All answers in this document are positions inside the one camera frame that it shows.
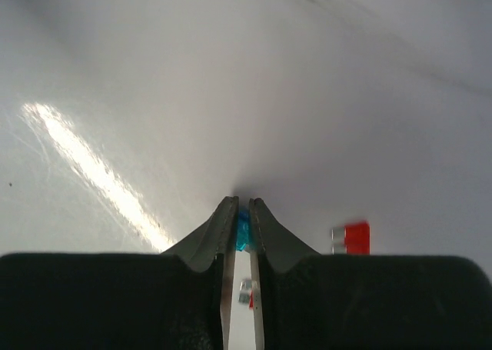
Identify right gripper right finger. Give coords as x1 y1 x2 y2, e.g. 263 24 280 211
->
248 198 320 349

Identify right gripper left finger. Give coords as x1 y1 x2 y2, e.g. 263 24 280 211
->
161 196 239 349

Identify blue fuse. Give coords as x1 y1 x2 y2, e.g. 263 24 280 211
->
235 208 251 253

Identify red fuse middle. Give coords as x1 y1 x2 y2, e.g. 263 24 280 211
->
238 278 258 309

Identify red fuse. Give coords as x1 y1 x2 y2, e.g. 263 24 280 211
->
331 221 371 255
238 278 258 309

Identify red fuse upper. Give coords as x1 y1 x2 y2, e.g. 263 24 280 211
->
331 221 371 255

